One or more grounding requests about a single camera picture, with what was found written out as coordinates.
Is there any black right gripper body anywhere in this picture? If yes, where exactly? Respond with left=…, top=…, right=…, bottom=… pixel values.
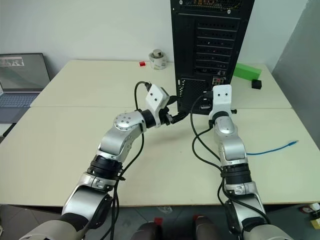
left=200, top=90, right=214, bottom=112

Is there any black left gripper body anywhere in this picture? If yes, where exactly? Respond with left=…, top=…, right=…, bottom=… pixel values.
left=159, top=105, right=175, bottom=126

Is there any black computer tower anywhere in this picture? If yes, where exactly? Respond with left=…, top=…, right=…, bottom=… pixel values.
left=170, top=0, right=256, bottom=116

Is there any white label roll with weight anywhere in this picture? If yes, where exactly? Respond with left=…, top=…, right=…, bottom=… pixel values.
left=148, top=49, right=168, bottom=71

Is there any green rectangular box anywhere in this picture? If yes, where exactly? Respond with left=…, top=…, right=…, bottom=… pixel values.
left=233, top=62, right=263, bottom=82

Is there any grey translucent panel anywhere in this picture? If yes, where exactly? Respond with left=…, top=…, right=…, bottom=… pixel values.
left=270, top=0, right=320, bottom=152

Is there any dark rounded shape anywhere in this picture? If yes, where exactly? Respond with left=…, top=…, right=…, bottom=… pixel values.
left=130, top=217, right=165, bottom=240

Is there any grey open laptop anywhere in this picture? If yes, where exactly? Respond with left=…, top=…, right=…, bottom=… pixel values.
left=0, top=52, right=52, bottom=124

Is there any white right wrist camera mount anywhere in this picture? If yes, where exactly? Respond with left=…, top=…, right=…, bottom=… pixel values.
left=208, top=84, right=233, bottom=119

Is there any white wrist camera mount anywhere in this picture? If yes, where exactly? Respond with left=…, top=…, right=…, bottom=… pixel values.
left=208, top=84, right=233, bottom=119
left=145, top=84, right=171, bottom=126

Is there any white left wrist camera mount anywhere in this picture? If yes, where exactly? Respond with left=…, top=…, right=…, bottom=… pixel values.
left=145, top=84, right=171, bottom=126

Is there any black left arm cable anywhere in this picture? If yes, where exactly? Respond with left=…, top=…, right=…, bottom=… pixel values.
left=106, top=80, right=152, bottom=240

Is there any blue ethernet cable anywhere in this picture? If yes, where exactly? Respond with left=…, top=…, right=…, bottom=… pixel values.
left=246, top=140, right=300, bottom=157

